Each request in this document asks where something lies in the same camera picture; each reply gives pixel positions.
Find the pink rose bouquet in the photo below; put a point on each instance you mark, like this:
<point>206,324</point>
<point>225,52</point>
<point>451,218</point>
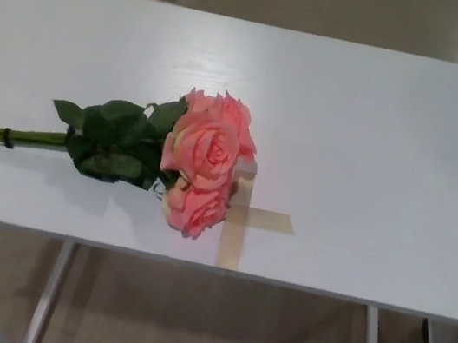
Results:
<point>210,151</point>

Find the short beige tape strip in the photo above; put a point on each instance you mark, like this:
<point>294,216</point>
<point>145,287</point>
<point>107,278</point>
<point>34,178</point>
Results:
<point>269,221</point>

